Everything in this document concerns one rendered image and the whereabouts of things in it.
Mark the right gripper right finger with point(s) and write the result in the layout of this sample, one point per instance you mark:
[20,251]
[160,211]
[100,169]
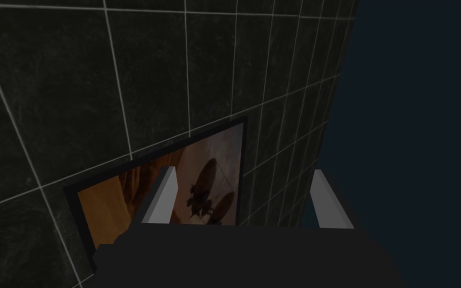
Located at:
[328,204]

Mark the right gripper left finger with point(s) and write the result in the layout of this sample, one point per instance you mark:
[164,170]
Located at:
[161,198]

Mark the black framed orange picture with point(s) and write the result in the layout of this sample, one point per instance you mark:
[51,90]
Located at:
[106,208]

